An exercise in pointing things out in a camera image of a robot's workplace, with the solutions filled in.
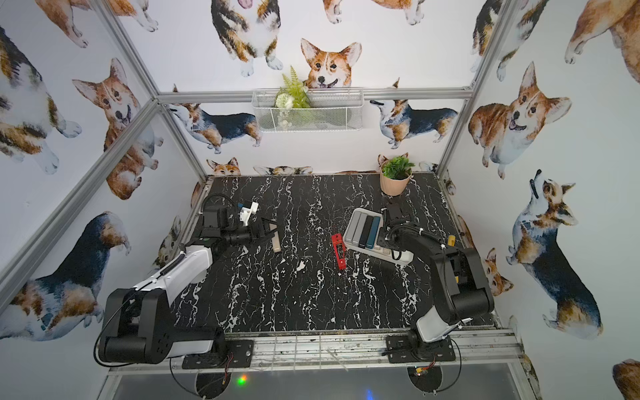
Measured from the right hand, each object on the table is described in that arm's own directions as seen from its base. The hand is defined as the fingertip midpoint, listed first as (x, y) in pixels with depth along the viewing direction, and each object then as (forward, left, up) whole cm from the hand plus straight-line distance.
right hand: (385, 237), depth 94 cm
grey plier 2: (+4, +10, -2) cm, 11 cm away
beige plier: (-1, +42, -2) cm, 42 cm away
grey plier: (+7, +12, -2) cm, 14 cm away
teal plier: (+3, +4, -2) cm, 6 cm away
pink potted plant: (+27, -6, +7) cm, 28 cm away
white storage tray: (+3, +9, -2) cm, 9 cm away
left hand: (-4, +36, +14) cm, 39 cm away
